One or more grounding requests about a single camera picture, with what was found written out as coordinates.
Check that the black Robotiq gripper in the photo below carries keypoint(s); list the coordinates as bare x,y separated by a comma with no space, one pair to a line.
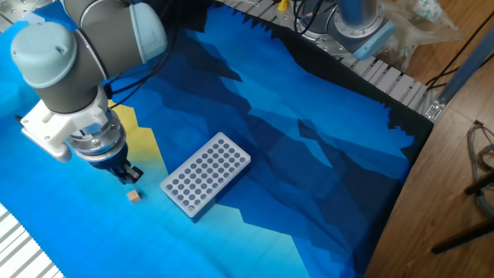
114,162

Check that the small wooden cube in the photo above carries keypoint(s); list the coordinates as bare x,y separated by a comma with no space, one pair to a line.
133,196

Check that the white blue test tube rack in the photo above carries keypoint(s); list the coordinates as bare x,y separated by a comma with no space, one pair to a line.
204,173

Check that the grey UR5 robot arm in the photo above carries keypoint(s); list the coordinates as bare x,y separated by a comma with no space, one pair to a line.
69,69

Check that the blue mountain print cloth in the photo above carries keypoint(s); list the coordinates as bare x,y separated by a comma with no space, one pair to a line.
289,116

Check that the small yellow clip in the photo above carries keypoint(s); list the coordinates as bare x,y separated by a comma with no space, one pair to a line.
283,5

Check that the clear plastic bag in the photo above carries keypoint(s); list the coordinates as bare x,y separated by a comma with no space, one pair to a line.
417,34

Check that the dark wooden stand leg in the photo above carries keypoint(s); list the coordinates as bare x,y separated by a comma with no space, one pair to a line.
480,184
463,237

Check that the white packet green print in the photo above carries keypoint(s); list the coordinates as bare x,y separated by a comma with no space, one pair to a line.
426,9

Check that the aluminium frame bar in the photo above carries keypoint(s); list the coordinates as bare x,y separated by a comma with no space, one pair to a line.
463,73

